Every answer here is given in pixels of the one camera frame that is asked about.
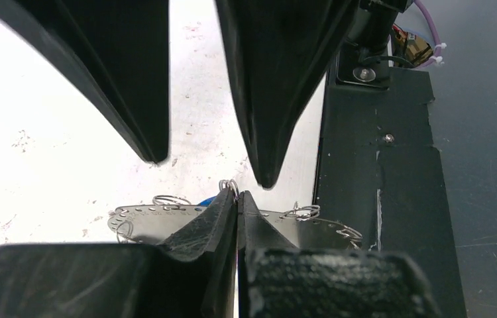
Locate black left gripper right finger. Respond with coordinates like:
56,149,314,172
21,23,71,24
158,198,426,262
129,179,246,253
237,191,440,317

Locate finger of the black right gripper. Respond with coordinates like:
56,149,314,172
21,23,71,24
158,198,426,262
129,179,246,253
0,1,170,163
216,0,359,189

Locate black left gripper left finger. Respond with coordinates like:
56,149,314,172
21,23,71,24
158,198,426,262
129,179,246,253
0,187,239,318

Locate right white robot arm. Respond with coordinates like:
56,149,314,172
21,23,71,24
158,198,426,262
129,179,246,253
0,1,411,189

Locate blue key tag on plate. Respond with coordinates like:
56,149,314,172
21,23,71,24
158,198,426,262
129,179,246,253
198,196,215,207

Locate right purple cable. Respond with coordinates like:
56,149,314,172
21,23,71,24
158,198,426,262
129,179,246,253
413,0,448,69

